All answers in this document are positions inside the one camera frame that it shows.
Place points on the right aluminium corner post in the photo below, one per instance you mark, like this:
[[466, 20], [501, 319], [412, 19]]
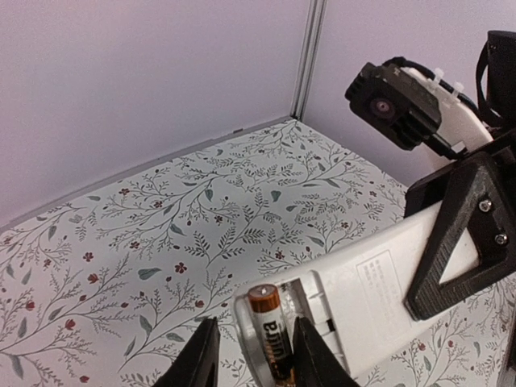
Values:
[[307, 61]]

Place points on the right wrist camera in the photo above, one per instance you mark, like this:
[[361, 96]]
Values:
[[412, 105]]

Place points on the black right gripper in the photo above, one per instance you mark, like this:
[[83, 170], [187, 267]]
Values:
[[471, 245]]

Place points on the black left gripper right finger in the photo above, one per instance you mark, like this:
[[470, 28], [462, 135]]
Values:
[[314, 364]]

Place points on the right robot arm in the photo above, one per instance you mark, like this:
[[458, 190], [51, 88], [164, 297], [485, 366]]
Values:
[[497, 65]]

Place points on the floral patterned table cloth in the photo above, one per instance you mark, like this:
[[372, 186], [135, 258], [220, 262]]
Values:
[[106, 290]]

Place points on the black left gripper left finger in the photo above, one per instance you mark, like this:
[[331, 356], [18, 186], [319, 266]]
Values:
[[197, 363]]

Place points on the gold black AAA battery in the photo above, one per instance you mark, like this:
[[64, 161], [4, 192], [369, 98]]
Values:
[[265, 303]]

